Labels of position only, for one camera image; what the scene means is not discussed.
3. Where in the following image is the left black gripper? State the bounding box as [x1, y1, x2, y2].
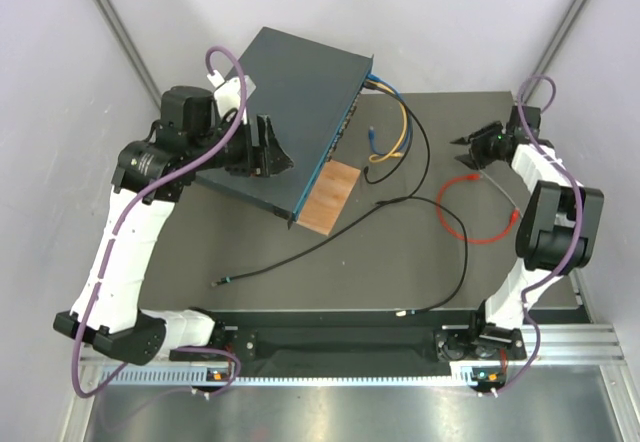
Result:
[189, 114, 294, 178]

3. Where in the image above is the grey ethernet cable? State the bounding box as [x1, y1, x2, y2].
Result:
[479, 172, 524, 213]

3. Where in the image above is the red ethernet cable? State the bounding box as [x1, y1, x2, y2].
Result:
[436, 172, 522, 246]

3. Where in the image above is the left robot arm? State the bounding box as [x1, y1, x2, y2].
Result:
[53, 78, 293, 365]

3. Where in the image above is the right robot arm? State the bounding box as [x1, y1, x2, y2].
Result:
[455, 106, 604, 358]

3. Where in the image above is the wooden support block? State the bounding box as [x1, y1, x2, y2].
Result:
[297, 160, 361, 236]

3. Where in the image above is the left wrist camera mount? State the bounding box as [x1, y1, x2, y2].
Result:
[207, 70, 241, 116]

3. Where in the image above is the dark grey network switch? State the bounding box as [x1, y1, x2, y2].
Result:
[196, 27, 373, 223]

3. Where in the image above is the yellow ethernet cable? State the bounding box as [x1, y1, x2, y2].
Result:
[366, 79, 409, 164]

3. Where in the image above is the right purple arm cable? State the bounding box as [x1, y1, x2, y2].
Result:
[499, 74, 584, 396]

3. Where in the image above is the blue ethernet cable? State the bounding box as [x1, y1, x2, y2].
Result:
[366, 75, 414, 161]

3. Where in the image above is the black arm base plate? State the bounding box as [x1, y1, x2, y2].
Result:
[168, 325, 526, 378]

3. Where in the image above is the aluminium rail frame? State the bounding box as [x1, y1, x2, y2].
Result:
[79, 325, 624, 393]

